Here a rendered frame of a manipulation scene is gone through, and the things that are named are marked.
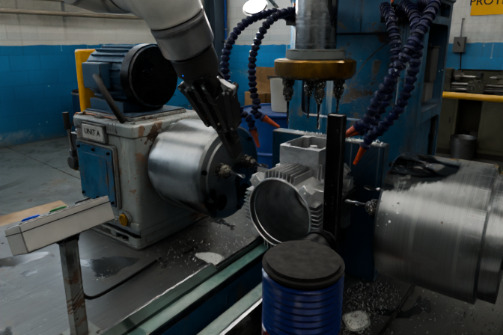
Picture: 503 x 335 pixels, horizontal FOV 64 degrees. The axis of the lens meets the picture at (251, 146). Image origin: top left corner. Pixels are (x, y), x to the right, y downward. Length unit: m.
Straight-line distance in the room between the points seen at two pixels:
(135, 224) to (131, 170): 0.15
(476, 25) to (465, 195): 5.30
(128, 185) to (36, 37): 5.37
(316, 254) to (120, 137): 0.89
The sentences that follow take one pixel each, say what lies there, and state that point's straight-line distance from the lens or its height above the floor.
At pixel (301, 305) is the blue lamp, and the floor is 1.20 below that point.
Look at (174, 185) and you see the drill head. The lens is 1.03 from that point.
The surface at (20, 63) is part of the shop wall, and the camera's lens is 6.35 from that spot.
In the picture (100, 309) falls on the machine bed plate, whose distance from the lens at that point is 1.01.
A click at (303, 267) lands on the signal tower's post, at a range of 0.30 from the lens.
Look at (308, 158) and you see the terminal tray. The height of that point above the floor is 1.13.
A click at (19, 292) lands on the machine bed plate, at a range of 1.15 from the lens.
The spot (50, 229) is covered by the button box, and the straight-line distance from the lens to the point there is 0.79.
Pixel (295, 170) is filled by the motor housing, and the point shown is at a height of 1.11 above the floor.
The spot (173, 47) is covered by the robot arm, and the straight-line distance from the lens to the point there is 0.64.
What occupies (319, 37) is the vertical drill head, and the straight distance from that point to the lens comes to 0.88.
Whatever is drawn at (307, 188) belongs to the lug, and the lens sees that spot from 0.82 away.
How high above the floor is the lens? 1.37
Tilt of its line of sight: 15 degrees down
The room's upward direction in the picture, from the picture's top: straight up
